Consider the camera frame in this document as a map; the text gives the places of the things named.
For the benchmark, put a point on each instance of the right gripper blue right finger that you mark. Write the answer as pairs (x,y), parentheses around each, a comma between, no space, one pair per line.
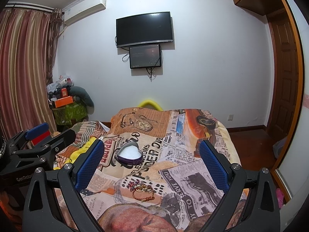
(261,209)

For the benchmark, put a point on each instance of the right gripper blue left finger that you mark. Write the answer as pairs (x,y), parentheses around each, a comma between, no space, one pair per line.
(42,211)

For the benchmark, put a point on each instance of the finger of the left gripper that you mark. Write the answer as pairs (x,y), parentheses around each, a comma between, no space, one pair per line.
(56,144)
(37,128)

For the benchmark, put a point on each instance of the purple heart-shaped tin box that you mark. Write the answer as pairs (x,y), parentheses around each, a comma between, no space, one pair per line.
(130,154)

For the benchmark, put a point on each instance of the red white box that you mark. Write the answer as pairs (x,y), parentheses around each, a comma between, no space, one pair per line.
(40,138)

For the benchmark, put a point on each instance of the yellow fleece blanket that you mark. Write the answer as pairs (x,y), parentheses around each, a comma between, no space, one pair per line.
(71,153)

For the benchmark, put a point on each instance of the green patterned storage box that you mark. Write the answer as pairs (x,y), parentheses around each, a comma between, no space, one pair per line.
(64,115)

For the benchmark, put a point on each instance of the orange box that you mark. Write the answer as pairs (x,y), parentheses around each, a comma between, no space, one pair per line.
(63,101)

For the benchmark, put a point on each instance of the grey plush pillow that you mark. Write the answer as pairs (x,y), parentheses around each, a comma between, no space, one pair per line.
(82,96)

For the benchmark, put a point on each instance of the striped red curtain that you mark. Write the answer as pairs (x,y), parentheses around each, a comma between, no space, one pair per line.
(28,46)

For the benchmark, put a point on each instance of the yellow round cushion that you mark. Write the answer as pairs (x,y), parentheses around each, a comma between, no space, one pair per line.
(152,104)

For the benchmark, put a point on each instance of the newspaper print bed blanket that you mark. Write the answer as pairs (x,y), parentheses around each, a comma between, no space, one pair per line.
(171,190)

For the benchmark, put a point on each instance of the brown wooden door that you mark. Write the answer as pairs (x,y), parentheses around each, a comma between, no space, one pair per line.
(286,74)

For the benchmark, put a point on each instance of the white air conditioner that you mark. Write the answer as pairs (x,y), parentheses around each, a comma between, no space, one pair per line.
(82,10)

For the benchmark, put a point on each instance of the wall power socket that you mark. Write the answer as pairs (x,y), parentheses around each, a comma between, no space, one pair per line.
(230,117)

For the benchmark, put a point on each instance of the small wall monitor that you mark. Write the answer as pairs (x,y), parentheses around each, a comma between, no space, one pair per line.
(145,56)

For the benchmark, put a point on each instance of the large wall television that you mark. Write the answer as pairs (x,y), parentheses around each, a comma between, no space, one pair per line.
(146,28)

